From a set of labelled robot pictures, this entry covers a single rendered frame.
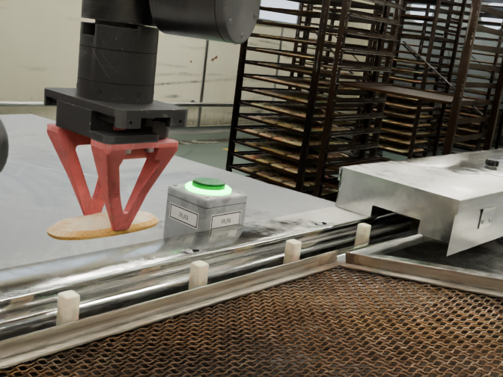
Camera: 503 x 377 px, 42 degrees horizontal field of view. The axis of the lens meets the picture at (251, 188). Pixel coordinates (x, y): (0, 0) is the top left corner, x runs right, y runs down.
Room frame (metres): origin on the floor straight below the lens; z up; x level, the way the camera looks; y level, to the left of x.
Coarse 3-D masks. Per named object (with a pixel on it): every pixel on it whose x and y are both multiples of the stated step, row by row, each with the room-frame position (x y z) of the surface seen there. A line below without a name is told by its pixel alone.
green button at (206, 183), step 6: (192, 180) 0.77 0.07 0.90; (198, 180) 0.76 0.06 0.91; (204, 180) 0.77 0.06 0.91; (210, 180) 0.77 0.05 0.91; (216, 180) 0.77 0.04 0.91; (198, 186) 0.75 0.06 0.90; (204, 186) 0.75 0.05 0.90; (210, 186) 0.75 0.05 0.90; (216, 186) 0.75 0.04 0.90; (222, 186) 0.76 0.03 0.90
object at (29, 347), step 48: (240, 288) 0.48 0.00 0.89; (288, 288) 0.50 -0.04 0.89; (336, 288) 0.50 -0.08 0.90; (384, 288) 0.50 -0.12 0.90; (432, 288) 0.50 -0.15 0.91; (480, 288) 0.49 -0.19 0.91; (48, 336) 0.36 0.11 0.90; (96, 336) 0.37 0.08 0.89; (144, 336) 0.39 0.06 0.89; (192, 336) 0.38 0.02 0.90; (288, 336) 0.39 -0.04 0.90; (336, 336) 0.38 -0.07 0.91; (384, 336) 0.39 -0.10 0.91; (432, 336) 0.39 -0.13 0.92
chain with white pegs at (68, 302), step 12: (360, 228) 0.79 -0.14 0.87; (288, 240) 0.69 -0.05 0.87; (360, 240) 0.79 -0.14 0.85; (288, 252) 0.68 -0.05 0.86; (192, 264) 0.58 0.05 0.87; (204, 264) 0.58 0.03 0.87; (192, 276) 0.58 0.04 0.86; (204, 276) 0.58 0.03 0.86; (192, 288) 0.58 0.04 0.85; (60, 300) 0.47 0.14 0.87; (72, 300) 0.47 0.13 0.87; (60, 312) 0.47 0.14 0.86; (72, 312) 0.47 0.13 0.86; (60, 324) 0.47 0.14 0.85
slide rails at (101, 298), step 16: (384, 224) 0.88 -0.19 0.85; (400, 224) 0.89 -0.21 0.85; (320, 240) 0.77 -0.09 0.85; (336, 240) 0.78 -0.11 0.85; (352, 240) 0.79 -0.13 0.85; (256, 256) 0.68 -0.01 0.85; (272, 256) 0.69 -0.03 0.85; (208, 272) 0.61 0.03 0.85; (224, 272) 0.62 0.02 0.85; (112, 288) 0.55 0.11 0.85; (128, 288) 0.55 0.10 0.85; (144, 288) 0.55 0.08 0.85; (160, 288) 0.56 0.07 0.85; (48, 304) 0.50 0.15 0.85; (80, 304) 0.50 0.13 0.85; (96, 304) 0.51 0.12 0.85; (0, 320) 0.46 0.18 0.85; (16, 320) 0.46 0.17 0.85; (32, 320) 0.47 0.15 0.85; (48, 320) 0.48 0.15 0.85
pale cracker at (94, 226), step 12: (84, 216) 0.49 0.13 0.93; (96, 216) 0.50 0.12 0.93; (108, 216) 0.50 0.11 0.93; (144, 216) 0.52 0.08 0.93; (48, 228) 0.47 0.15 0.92; (60, 228) 0.46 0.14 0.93; (72, 228) 0.47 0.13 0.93; (84, 228) 0.47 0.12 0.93; (96, 228) 0.47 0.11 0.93; (108, 228) 0.48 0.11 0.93; (132, 228) 0.50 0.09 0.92; (144, 228) 0.51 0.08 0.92
